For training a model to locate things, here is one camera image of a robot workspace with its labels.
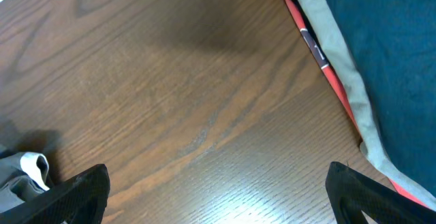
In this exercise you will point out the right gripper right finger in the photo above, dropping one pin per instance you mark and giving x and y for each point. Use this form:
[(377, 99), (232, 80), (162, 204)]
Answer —
[(353, 196)]

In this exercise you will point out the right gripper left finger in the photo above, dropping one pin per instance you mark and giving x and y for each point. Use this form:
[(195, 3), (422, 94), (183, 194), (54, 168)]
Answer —
[(81, 199)]

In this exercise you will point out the light grey garment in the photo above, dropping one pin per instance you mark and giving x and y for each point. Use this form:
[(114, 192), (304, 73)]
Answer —
[(334, 47)]

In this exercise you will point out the red printed shirt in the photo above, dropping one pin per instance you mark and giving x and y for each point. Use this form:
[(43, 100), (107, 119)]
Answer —
[(310, 37)]

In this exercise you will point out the grey shorts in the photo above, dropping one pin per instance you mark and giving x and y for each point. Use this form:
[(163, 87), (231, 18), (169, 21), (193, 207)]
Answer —
[(24, 176)]

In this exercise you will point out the navy blue garment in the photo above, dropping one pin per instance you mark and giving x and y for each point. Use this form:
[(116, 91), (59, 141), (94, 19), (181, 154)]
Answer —
[(393, 45)]

